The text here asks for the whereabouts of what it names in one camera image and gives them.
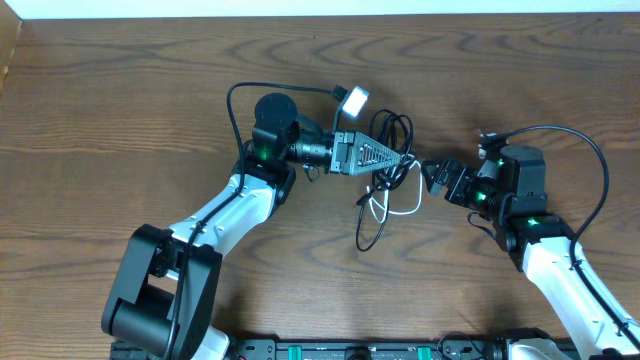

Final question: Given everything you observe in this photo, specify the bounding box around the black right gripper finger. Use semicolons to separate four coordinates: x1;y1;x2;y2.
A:
422;167;445;196
422;159;463;175

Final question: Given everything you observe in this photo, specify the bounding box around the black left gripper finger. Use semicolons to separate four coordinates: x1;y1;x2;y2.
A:
352;143;401;175
354;132;400;158

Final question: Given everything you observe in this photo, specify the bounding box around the black USB cable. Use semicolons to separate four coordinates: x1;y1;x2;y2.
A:
354;108;417;253

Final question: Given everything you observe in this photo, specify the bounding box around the white USB cable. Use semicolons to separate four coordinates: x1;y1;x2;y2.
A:
366;158;424;225

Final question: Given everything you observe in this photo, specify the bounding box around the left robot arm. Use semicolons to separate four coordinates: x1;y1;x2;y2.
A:
101;93;401;359

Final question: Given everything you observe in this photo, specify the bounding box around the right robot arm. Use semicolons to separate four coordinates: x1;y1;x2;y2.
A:
421;145;639;359

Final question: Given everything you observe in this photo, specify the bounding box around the right camera cable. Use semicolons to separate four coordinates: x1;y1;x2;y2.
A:
479;124;640;346

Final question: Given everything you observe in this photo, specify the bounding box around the camera cable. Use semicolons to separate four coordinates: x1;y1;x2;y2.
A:
162;81;349;360
479;124;640;346

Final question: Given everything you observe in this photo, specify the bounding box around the left camera cable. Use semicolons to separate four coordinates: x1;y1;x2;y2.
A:
162;81;349;360

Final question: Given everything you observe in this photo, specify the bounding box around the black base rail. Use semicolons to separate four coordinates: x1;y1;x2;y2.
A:
109;327;581;360

